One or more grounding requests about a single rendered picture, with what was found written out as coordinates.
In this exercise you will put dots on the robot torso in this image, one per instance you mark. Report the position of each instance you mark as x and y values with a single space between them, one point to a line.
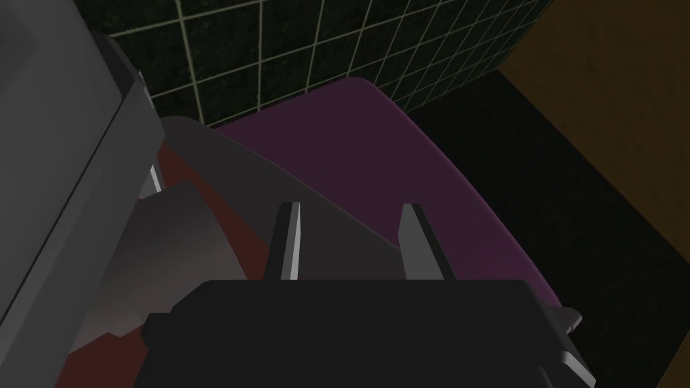
54 140

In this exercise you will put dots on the purple rounded mat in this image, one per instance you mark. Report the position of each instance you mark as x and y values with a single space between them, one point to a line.
350 151

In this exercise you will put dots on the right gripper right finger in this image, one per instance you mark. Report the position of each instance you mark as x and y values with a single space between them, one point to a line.
420 258

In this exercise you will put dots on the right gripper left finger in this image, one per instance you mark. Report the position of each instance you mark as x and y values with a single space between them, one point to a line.
285 253

